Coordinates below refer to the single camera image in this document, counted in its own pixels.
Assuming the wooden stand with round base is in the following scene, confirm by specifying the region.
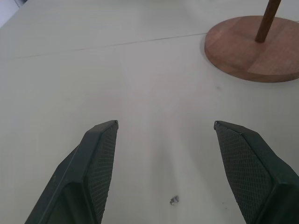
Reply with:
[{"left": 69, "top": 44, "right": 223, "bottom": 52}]
[{"left": 204, "top": 0, "right": 299, "bottom": 83}]

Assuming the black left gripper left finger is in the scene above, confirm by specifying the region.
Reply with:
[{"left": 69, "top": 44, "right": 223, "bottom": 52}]
[{"left": 24, "top": 119, "right": 119, "bottom": 224}]

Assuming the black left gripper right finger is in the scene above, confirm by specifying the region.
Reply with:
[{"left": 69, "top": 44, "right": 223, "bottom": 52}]
[{"left": 214, "top": 120, "right": 299, "bottom": 224}]

